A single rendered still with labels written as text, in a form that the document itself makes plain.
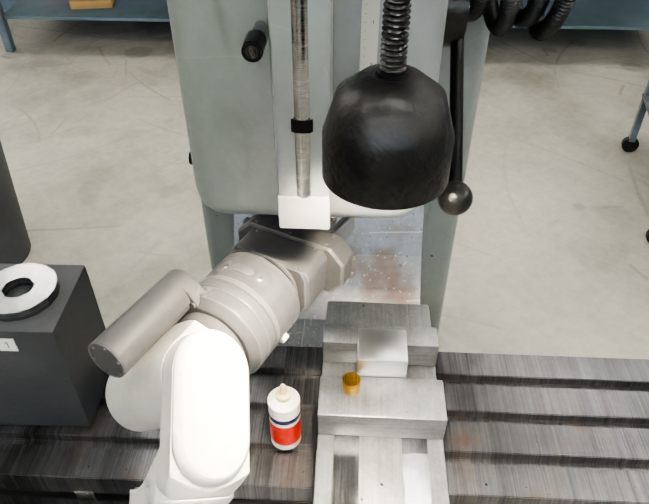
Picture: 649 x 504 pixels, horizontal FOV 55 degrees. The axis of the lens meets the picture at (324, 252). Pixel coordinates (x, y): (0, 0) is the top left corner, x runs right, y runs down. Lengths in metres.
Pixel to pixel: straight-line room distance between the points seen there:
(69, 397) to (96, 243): 1.92
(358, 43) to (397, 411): 0.44
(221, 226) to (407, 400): 0.53
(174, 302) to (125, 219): 2.36
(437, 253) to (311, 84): 0.77
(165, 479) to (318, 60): 0.30
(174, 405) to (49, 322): 0.37
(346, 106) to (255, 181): 0.21
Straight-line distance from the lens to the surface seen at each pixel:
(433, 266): 1.19
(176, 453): 0.45
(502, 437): 0.89
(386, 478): 0.75
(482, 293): 2.45
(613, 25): 4.50
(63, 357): 0.82
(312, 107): 0.44
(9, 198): 2.64
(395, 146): 0.32
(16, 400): 0.91
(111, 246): 2.73
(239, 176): 0.52
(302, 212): 0.48
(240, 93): 0.48
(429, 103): 0.32
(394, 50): 0.32
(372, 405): 0.76
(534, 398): 0.94
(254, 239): 0.60
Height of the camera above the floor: 1.64
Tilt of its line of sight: 40 degrees down
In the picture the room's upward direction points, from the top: straight up
